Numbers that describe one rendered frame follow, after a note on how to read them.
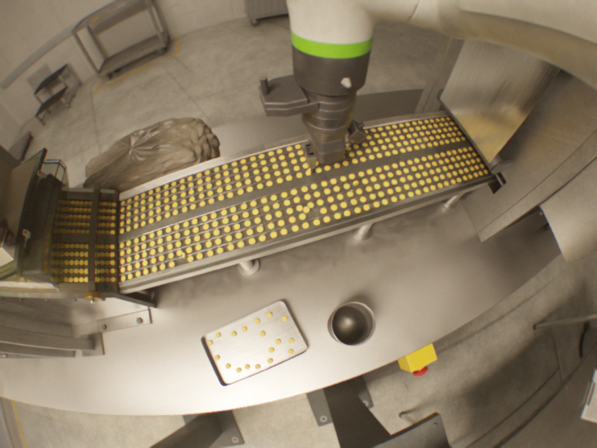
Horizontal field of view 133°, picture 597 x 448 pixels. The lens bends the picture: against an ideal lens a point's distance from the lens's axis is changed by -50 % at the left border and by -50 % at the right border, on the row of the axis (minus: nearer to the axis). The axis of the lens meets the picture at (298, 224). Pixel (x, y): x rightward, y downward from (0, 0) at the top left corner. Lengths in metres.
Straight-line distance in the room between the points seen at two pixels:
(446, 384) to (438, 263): 1.06
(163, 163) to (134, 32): 3.74
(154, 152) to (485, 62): 0.69
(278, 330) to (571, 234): 0.66
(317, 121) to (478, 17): 0.24
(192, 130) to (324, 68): 0.38
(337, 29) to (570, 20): 0.20
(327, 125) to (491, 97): 0.33
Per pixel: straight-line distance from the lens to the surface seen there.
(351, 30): 0.27
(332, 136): 0.38
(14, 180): 0.53
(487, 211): 0.69
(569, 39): 0.16
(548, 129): 0.55
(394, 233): 0.62
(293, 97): 0.32
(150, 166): 0.59
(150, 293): 0.66
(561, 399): 1.20
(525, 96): 0.50
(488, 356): 1.76
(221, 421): 1.50
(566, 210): 0.63
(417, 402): 1.54
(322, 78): 0.30
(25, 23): 4.76
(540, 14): 0.17
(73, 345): 0.73
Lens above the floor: 1.35
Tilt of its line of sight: 66 degrees down
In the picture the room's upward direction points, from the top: 4 degrees counter-clockwise
